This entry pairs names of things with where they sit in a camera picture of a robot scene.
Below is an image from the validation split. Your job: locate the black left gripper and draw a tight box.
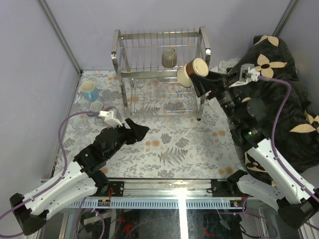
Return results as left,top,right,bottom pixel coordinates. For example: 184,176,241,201
107,119,150,161

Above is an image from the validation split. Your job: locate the steel two-tier dish rack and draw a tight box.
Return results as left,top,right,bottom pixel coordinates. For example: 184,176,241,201
111,26,211,120

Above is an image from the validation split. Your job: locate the floral tablecloth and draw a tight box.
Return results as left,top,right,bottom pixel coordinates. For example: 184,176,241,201
63,71,245,179

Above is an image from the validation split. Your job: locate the olive grey mug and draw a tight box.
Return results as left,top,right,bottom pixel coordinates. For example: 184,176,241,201
161,48,177,68

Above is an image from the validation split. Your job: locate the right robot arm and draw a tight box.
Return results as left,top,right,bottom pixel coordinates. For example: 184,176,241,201
190,70,319,229

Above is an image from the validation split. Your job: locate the aluminium mounting rail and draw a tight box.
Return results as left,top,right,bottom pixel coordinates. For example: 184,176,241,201
38,178,306,210

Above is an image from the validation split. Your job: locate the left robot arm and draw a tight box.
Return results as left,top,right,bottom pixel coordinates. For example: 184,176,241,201
10,119,149,236

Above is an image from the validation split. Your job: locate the cream and brown mug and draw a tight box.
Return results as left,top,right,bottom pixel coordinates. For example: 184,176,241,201
176,58,209,88

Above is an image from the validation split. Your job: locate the left aluminium frame post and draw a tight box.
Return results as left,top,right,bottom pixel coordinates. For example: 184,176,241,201
37,0,83,75

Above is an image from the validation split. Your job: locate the light blue mug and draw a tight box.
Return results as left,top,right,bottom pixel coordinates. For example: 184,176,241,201
80,81,99,102

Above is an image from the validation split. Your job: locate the aluminium frame post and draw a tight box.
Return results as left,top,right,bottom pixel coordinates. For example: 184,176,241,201
37,0,83,75
272,0,300,37

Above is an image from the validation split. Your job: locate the white pillow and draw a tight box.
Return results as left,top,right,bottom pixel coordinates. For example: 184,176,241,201
210,58,239,73

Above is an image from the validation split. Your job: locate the right aluminium frame post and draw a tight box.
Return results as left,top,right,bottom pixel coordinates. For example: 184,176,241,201
272,0,300,37

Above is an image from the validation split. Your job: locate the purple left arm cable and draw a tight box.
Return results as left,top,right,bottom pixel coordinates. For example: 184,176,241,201
0,111,100,237

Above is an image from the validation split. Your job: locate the clear glass tumbler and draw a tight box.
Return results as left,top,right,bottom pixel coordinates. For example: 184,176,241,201
71,115,88,130

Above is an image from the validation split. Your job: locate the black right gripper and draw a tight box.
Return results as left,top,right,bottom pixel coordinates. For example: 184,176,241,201
190,70,242,126

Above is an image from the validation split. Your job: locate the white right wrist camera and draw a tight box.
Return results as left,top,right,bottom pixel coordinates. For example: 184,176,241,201
229,63,260,88

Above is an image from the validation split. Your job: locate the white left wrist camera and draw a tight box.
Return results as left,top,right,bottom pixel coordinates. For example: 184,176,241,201
99,109,122,127

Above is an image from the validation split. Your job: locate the pink ribbed mug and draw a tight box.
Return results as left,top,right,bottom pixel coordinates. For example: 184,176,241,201
102,106,122,121

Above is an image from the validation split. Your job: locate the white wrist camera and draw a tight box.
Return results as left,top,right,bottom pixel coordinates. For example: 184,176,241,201
99,109,122,127
229,63,260,88

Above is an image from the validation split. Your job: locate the grey-blue textured mug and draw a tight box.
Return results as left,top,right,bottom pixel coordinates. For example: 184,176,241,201
87,101,103,117

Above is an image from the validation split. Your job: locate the black floral blanket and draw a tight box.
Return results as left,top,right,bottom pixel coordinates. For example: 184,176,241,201
224,34,319,187

